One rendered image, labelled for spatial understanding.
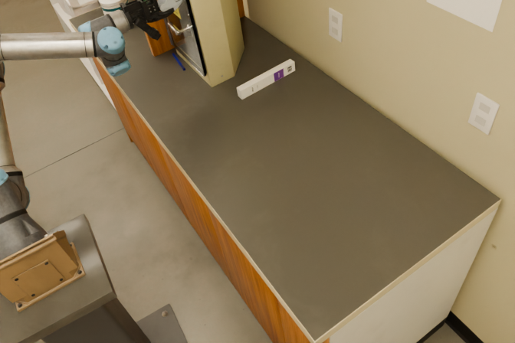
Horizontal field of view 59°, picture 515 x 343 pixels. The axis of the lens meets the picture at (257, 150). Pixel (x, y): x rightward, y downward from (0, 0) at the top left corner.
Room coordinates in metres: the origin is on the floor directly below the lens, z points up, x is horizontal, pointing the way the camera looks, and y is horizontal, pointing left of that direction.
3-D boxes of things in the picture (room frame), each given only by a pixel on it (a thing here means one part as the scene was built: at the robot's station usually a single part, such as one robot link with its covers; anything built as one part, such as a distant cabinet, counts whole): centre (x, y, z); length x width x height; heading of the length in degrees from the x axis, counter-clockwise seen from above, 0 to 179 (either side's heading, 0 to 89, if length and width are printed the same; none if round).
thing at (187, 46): (1.61, 0.22, 1.19); 0.30 x 0.01 x 0.40; 26
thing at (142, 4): (1.44, 0.31, 1.34); 0.12 x 0.08 x 0.09; 117
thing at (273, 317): (1.49, 0.08, 0.45); 2.05 x 0.67 x 0.90; 27
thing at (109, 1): (2.10, 0.56, 1.02); 0.13 x 0.13 x 0.15
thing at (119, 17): (1.40, 0.38, 1.33); 0.08 x 0.05 x 0.08; 27
